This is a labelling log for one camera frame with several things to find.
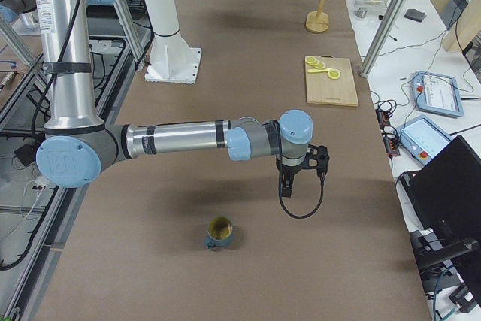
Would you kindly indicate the black monitor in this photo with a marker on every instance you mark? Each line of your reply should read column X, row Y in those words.
column 445, row 195

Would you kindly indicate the aluminium frame post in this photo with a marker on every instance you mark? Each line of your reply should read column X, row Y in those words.
column 381, row 36

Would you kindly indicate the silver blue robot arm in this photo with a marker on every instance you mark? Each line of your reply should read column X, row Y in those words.
column 12, row 9
column 79, row 145

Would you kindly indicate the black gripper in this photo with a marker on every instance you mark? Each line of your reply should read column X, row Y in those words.
column 288, row 171

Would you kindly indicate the blue teach pendant near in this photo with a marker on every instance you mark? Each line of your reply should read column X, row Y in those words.
column 423, row 138

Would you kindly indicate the blue teach pendant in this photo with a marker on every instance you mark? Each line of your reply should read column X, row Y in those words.
column 423, row 138
column 437, row 94

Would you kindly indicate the bamboo cutting board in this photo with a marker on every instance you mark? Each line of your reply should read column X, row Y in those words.
column 323, row 90

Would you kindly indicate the lemon slice row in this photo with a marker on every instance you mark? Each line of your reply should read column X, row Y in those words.
column 314, row 62

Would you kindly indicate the yellow plastic toy knife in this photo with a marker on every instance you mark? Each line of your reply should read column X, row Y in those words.
column 314, row 70

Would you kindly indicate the clear acrylic cup tray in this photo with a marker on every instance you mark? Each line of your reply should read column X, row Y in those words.
column 371, row 3

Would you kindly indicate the wooden mug tree rack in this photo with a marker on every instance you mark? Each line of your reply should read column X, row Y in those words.
column 317, row 21

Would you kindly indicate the blue teach pendant far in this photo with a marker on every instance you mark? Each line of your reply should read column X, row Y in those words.
column 437, row 94

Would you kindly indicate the black square pad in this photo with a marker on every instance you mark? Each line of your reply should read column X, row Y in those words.
column 415, row 15

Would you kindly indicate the dark teal mug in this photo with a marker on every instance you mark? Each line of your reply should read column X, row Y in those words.
column 221, row 233

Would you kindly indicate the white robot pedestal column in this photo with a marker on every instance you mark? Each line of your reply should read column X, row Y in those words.
column 172, row 60

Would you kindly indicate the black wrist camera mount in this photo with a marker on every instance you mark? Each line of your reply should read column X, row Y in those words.
column 317, row 159

